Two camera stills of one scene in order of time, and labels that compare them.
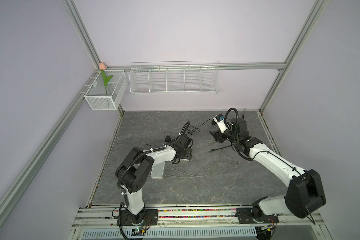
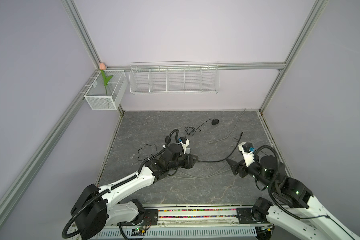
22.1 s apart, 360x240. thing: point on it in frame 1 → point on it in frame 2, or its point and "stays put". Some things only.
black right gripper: x=218 y=136 → x=236 y=165
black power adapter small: x=194 y=128 → x=213 y=122
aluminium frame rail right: x=270 y=134 stays put
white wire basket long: x=198 y=77 stays put
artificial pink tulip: x=102 y=67 stays put
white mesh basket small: x=107 y=90 stays put
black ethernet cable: x=220 y=148 → x=241 y=134
